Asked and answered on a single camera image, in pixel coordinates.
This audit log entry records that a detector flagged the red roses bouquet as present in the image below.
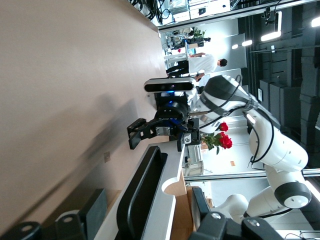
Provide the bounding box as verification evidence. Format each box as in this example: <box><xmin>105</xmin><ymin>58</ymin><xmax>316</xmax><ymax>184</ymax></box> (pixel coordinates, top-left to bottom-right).
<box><xmin>201</xmin><ymin>121</ymin><xmax>234</xmax><ymax>155</ymax></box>

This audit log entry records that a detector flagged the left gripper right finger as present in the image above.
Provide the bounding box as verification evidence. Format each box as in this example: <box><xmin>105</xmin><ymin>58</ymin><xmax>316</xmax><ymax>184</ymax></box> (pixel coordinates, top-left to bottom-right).
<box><xmin>188</xmin><ymin>186</ymin><xmax>286</xmax><ymax>240</ymax></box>

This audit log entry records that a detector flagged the person in white shirt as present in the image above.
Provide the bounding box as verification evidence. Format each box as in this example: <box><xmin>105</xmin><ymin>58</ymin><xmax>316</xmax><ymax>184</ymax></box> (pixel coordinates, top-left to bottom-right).
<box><xmin>165</xmin><ymin>51</ymin><xmax>229</xmax><ymax>79</ymax></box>

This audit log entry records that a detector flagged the long aluminium rail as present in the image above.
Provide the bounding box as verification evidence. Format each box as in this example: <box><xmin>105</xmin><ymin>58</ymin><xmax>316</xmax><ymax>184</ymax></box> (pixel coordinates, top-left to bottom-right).
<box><xmin>184</xmin><ymin>168</ymin><xmax>320</xmax><ymax>181</ymax></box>

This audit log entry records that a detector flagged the black drawer handle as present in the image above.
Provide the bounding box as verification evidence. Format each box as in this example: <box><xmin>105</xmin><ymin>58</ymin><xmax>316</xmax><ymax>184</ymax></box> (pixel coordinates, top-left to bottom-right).
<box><xmin>116</xmin><ymin>145</ymin><xmax>169</xmax><ymax>240</ymax></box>

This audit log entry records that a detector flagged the green potted plant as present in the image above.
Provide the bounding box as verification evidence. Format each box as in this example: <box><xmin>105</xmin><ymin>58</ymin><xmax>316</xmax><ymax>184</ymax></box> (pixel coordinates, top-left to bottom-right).
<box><xmin>191</xmin><ymin>26</ymin><xmax>208</xmax><ymax>39</ymax></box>

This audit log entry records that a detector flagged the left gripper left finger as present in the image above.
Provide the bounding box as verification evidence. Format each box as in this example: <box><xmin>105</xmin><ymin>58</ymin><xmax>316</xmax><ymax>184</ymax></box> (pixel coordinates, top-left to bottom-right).
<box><xmin>0</xmin><ymin>187</ymin><xmax>109</xmax><ymax>240</ymax></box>

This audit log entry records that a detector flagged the aluminium corner bracket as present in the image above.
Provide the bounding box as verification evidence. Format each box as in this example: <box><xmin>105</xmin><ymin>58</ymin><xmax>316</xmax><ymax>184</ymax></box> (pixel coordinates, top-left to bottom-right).
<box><xmin>184</xmin><ymin>143</ymin><xmax>205</xmax><ymax>177</ymax></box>

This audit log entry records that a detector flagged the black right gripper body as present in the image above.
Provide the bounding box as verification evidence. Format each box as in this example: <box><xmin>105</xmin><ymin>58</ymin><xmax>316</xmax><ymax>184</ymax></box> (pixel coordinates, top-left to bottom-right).
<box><xmin>149</xmin><ymin>99</ymin><xmax>191</xmax><ymax>141</ymax></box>

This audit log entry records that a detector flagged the dark storage cabinet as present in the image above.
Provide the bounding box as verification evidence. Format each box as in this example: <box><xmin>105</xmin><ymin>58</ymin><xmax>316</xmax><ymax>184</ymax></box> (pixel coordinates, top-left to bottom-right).
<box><xmin>258</xmin><ymin>47</ymin><xmax>320</xmax><ymax>156</ymax></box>

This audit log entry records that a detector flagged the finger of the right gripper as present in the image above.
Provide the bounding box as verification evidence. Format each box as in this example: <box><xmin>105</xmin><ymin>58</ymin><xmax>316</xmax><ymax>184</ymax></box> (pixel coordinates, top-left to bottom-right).
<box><xmin>176</xmin><ymin>116</ymin><xmax>202</xmax><ymax>153</ymax></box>
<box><xmin>126</xmin><ymin>117</ymin><xmax>157</xmax><ymax>151</ymax></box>

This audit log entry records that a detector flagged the white-fronted drawer with handle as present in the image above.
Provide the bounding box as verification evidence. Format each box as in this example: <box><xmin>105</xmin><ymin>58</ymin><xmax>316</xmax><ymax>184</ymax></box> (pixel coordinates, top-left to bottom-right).
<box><xmin>93</xmin><ymin>140</ymin><xmax>187</xmax><ymax>240</ymax></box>

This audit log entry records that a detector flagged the wooden drawer cabinet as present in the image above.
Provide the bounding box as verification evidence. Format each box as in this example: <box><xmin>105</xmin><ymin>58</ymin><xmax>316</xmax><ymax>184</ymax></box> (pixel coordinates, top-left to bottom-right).
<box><xmin>163</xmin><ymin>172</ymin><xmax>198</xmax><ymax>235</ymax></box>

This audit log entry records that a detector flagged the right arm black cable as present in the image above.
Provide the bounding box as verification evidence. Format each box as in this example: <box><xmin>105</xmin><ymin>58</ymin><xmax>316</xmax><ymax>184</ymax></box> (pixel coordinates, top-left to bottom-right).
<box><xmin>199</xmin><ymin>74</ymin><xmax>276</xmax><ymax>169</ymax></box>

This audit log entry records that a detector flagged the black cable bundle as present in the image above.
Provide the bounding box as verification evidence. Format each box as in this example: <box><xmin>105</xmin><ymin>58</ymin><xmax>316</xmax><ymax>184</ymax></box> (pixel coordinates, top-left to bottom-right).
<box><xmin>128</xmin><ymin>0</ymin><xmax>173</xmax><ymax>25</ymax></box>

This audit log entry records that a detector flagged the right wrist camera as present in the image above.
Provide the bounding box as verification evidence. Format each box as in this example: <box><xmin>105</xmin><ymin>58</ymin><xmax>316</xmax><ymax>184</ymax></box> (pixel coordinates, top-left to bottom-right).
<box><xmin>143</xmin><ymin>77</ymin><xmax>198</xmax><ymax>94</ymax></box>

